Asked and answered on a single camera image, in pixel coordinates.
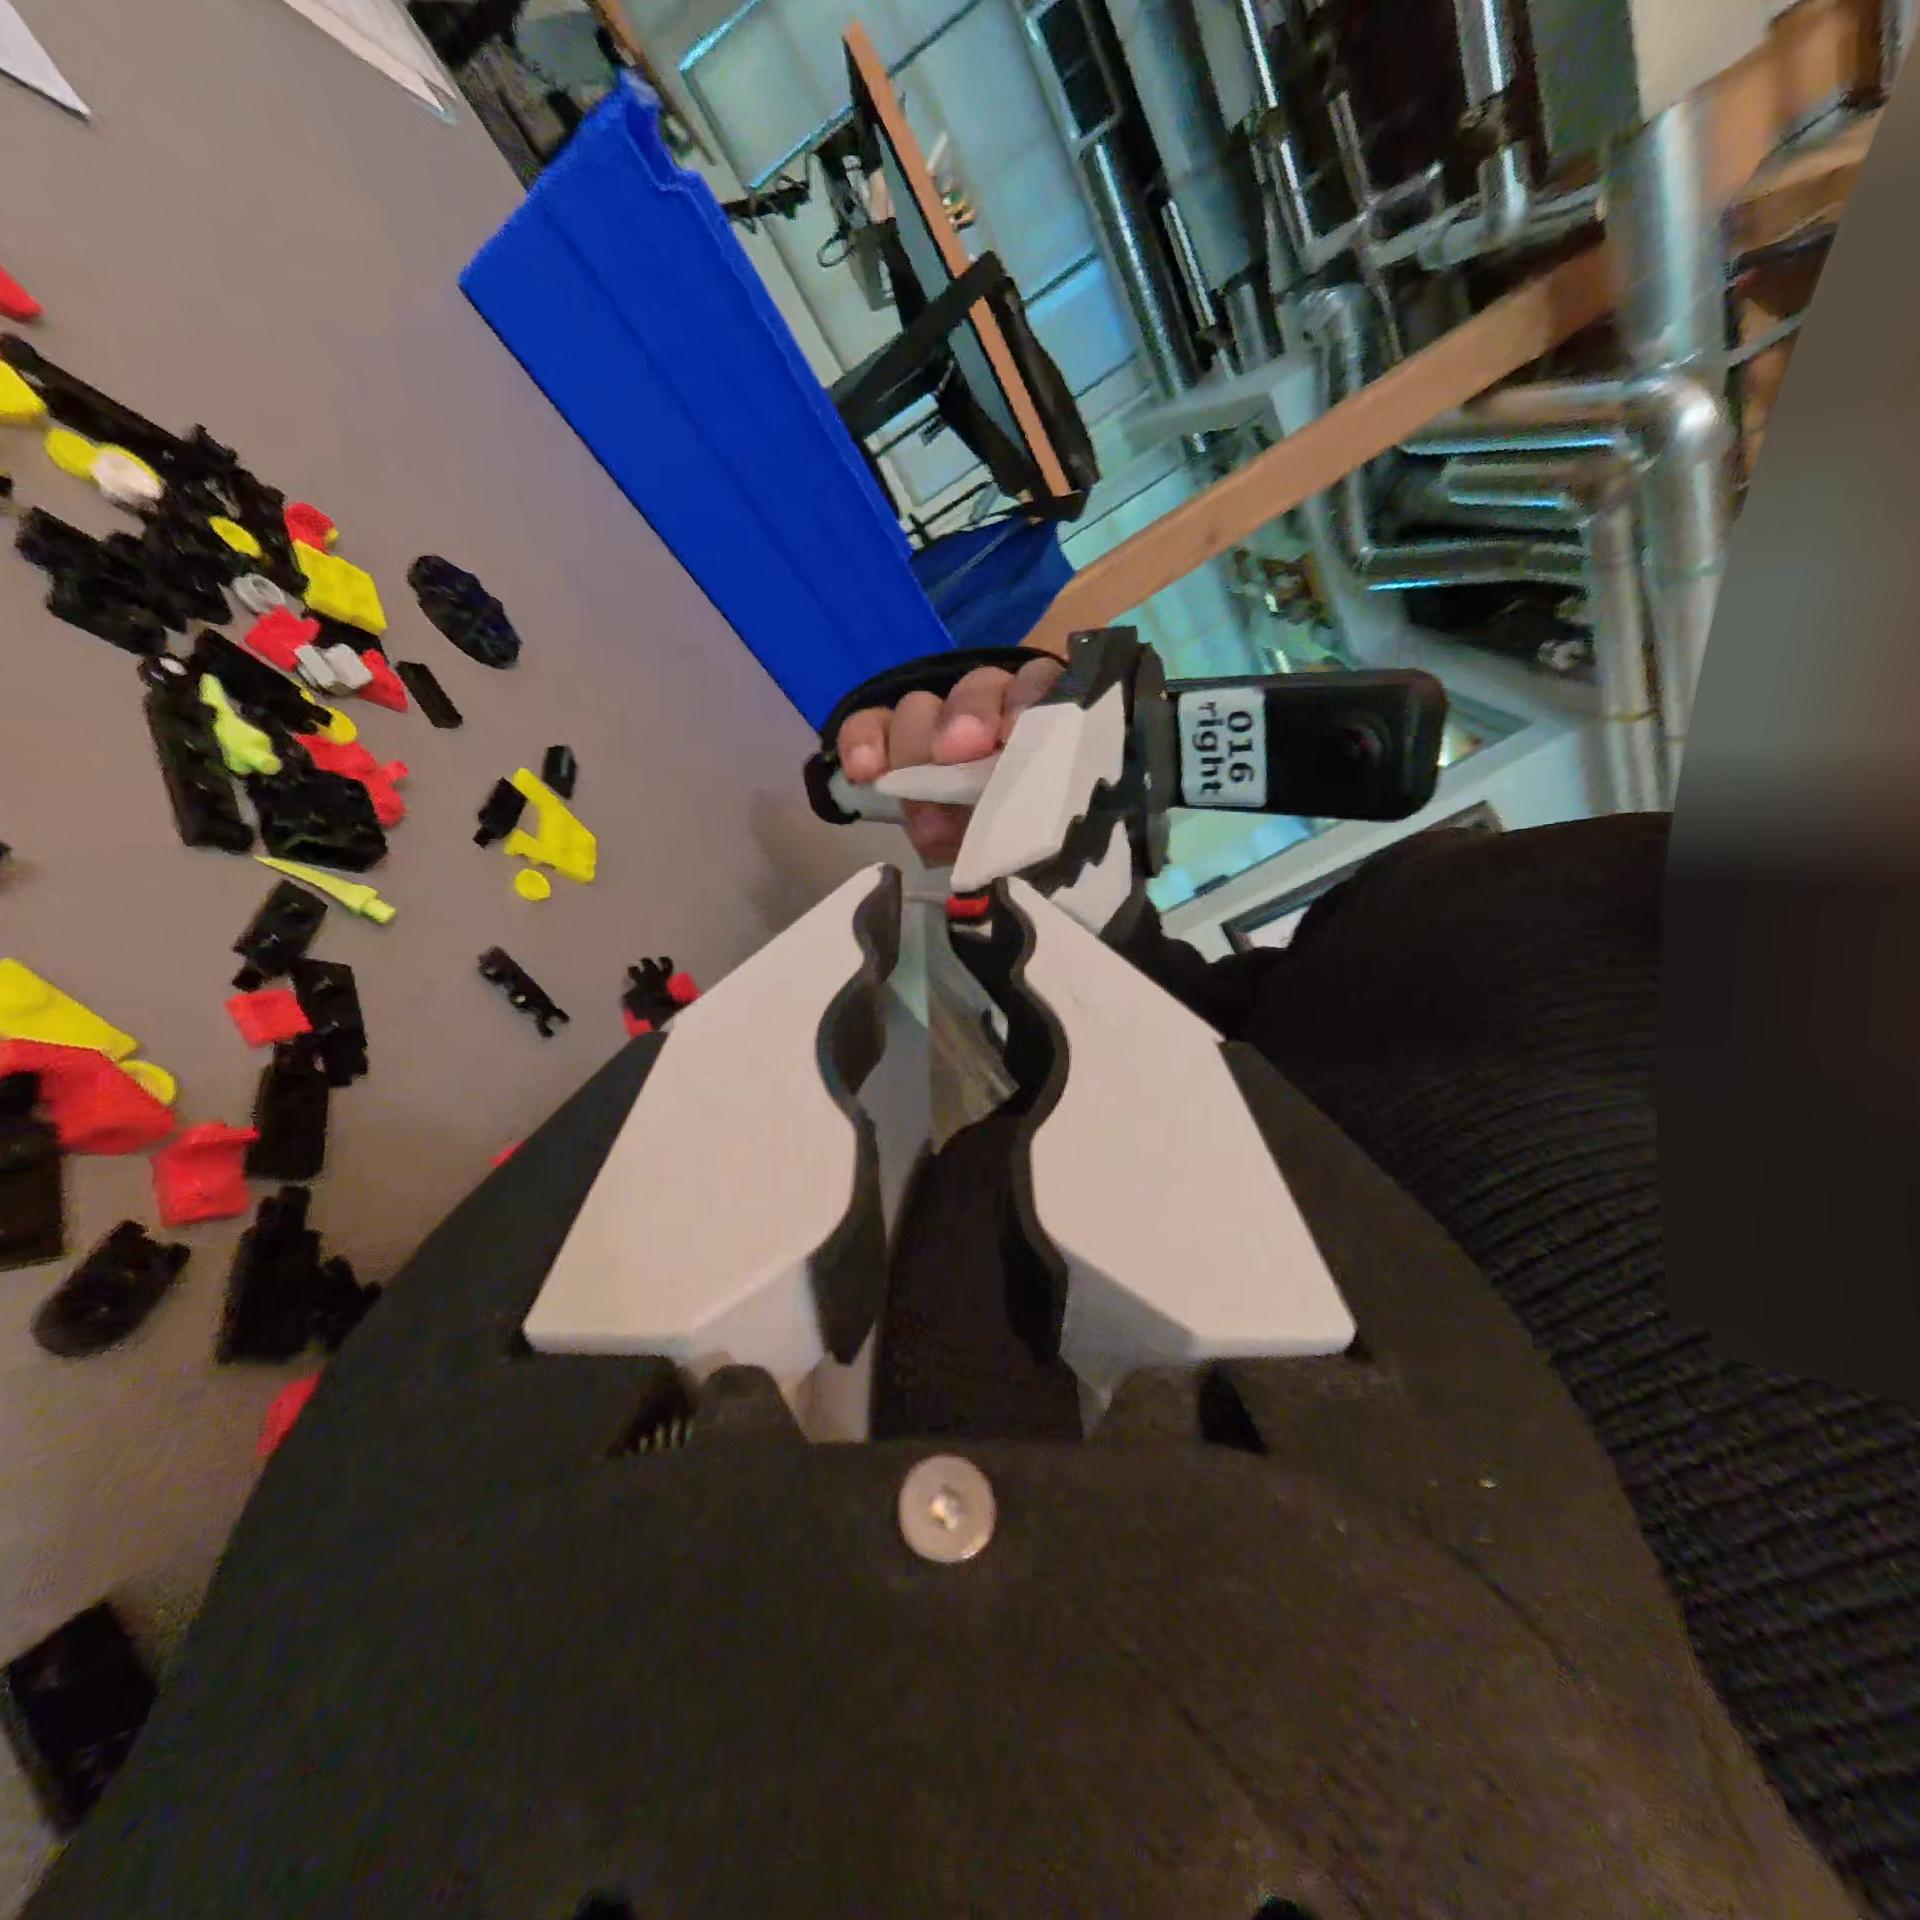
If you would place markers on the blue plastic bin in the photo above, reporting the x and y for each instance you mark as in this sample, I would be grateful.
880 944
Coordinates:
674 375

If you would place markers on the pile of lego pieces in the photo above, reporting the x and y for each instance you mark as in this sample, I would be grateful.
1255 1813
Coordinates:
195 780

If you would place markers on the wooden top desk black frame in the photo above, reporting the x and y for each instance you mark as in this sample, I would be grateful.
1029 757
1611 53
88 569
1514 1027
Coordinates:
973 345

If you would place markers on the person's right hand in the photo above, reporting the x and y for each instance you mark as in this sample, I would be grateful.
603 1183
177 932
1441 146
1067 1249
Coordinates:
945 721

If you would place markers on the tiny red black lego part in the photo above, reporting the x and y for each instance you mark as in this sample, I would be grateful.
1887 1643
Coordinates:
973 905

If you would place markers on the black lego wheel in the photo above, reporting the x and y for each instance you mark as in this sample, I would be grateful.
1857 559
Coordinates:
464 609

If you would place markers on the ribbed silver duct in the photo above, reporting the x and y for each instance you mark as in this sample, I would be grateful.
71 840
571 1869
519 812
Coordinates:
1131 255

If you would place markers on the wooden beam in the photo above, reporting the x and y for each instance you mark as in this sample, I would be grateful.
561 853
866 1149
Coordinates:
1348 434

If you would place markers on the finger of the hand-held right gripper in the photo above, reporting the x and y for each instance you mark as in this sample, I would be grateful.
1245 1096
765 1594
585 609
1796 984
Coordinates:
1095 884
1043 780

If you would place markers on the black spiky lego part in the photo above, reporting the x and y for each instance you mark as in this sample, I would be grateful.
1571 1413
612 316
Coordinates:
521 989

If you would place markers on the small black lego brick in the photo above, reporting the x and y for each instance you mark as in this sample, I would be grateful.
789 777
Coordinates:
557 770
498 810

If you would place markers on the small red black lego assembly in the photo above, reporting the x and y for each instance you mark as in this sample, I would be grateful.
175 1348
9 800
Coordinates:
652 993

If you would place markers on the yellow angled lego plate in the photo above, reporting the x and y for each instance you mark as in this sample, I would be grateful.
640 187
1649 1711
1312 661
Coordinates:
551 833

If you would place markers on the person's black knit sweater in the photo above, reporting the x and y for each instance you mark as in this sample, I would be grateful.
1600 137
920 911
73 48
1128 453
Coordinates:
1499 1125

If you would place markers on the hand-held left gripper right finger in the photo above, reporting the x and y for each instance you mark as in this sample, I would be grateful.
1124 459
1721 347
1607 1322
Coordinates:
1184 1185

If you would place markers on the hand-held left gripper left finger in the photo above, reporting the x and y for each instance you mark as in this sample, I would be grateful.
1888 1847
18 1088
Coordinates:
704 1171

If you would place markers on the silver metal pipe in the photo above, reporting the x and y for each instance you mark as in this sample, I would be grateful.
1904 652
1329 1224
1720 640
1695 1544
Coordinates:
1664 495

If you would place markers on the flat black lego plate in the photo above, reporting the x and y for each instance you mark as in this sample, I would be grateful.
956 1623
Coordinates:
428 695

